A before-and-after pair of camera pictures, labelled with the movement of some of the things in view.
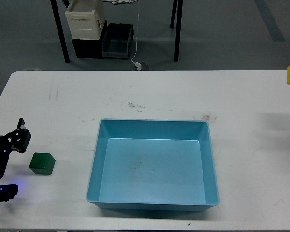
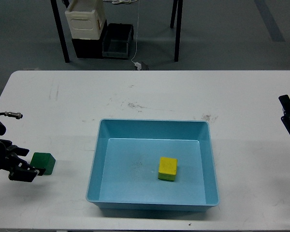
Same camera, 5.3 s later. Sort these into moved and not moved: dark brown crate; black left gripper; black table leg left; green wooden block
Moved: black left gripper
Not moved: dark brown crate; black table leg left; green wooden block
